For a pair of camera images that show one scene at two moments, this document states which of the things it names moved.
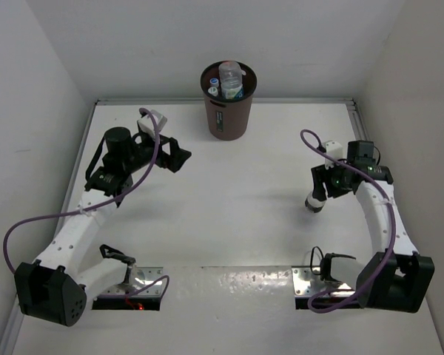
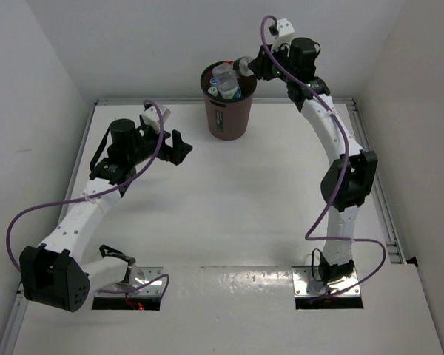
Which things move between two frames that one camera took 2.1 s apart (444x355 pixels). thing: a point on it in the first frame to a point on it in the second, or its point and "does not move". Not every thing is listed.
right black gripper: [318, 174] to [260, 65]
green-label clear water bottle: [213, 90] does not move
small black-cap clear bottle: [314, 205] to [241, 64]
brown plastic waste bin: [229, 119] does not move
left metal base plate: [140, 276] does not move
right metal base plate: [307, 284] does not move
